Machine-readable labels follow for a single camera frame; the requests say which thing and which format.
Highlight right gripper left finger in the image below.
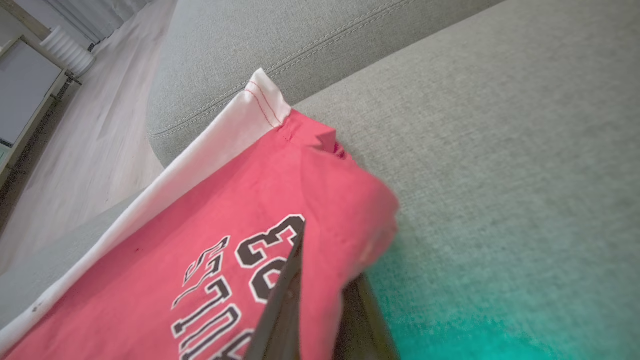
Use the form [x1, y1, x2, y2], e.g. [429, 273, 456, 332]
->
[244, 219, 307, 360]

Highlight large grey fabric sofa seat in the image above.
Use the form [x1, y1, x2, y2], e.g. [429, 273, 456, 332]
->
[0, 0, 640, 360]

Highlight red shorts with white band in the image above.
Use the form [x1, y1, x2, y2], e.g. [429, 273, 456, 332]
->
[0, 67, 401, 360]

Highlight white ribbed cylinder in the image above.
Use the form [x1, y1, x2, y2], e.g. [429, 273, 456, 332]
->
[40, 26, 97, 78]

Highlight grey sofa cushion with seam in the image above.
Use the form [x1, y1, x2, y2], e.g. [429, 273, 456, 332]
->
[146, 0, 506, 168]

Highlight white pleated curtain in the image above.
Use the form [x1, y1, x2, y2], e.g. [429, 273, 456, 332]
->
[42, 0, 153, 43]

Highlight white cabinet with wood frame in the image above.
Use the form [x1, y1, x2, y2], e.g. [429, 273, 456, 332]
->
[0, 34, 68, 188]

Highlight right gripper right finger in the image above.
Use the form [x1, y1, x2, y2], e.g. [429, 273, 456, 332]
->
[335, 274, 401, 360]

